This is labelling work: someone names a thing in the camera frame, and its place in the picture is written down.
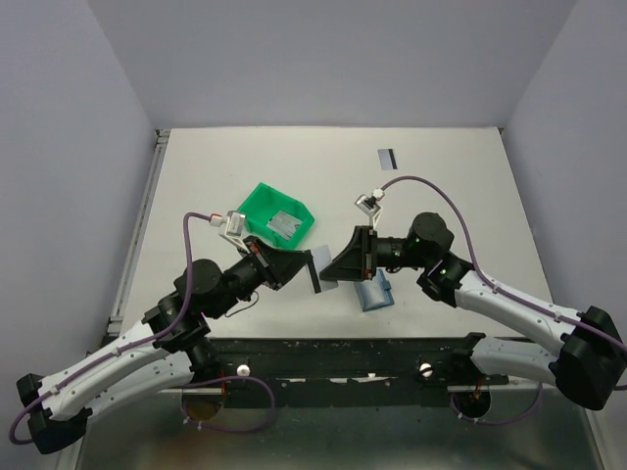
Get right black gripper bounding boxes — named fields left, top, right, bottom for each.
left=320, top=225, right=430, bottom=281

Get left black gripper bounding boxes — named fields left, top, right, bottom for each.
left=210, top=236, right=314, bottom=319

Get silver card with black stripe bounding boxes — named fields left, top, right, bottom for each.
left=308, top=245, right=339, bottom=295

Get blue card holder wallet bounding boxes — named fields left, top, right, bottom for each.
left=354, top=268, right=395, bottom=312

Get green plastic bin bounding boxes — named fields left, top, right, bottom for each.
left=238, top=182, right=315, bottom=250

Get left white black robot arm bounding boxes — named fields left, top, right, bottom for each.
left=9, top=236, right=314, bottom=454

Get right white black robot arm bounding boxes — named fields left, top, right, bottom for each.
left=320, top=212, right=626, bottom=410

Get silver cards in bin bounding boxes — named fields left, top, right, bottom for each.
left=266, top=211, right=303, bottom=241

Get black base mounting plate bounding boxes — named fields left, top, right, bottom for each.
left=183, top=333, right=508, bottom=409

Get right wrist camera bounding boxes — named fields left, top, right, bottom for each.
left=355, top=194, right=382, bottom=226

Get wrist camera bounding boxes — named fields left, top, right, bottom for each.
left=355, top=194, right=382, bottom=226
left=220, top=211, right=246, bottom=240

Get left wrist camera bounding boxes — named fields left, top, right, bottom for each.
left=220, top=211, right=246, bottom=240

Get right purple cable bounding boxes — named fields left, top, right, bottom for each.
left=369, top=175, right=627, bottom=427

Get purple cable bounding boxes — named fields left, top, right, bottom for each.
left=369, top=175, right=627, bottom=427
left=9, top=211, right=280, bottom=445

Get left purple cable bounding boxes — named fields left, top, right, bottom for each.
left=9, top=211, right=280, bottom=445

